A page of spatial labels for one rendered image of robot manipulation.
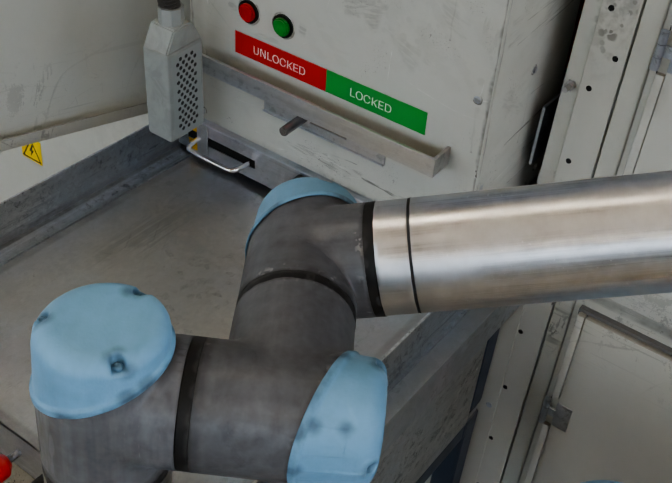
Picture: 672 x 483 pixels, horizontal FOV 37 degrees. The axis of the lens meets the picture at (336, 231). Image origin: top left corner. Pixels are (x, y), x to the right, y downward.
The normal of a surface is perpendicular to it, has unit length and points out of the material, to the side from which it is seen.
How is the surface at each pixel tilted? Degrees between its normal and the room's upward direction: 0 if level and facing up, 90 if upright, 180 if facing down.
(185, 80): 90
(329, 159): 94
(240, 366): 3
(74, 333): 0
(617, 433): 90
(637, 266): 82
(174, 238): 0
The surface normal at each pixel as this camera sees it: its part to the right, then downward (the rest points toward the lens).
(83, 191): 0.81, 0.41
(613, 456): -0.58, 0.44
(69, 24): 0.59, 0.53
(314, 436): 0.05, 0.07
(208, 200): 0.10, -0.79
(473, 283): -0.08, 0.56
